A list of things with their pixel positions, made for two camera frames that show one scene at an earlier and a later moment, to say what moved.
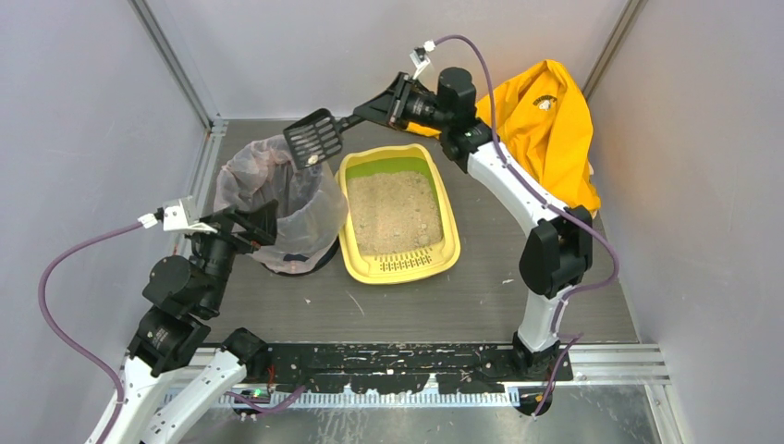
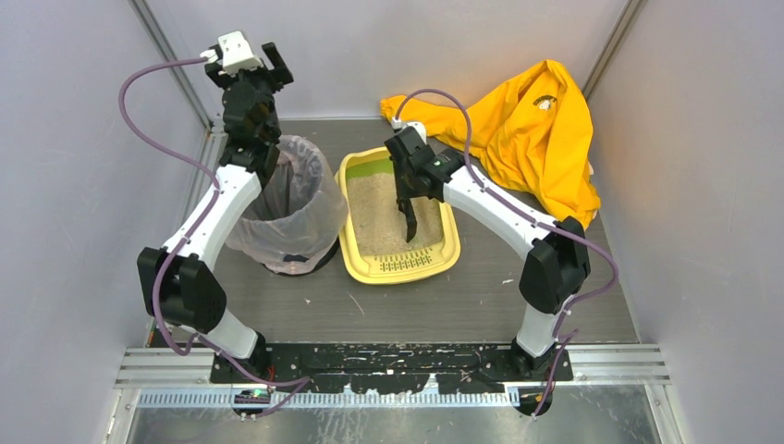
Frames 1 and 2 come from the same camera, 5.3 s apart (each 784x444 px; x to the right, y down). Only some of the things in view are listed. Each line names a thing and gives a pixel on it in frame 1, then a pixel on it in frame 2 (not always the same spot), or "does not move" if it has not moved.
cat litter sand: (393, 212) does not move
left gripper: (236, 227) -> (246, 75)
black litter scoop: (316, 138) -> (405, 191)
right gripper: (398, 100) -> (405, 180)
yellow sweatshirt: (545, 129) does not move
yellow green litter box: (400, 222) does not move
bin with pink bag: (311, 203) does not move
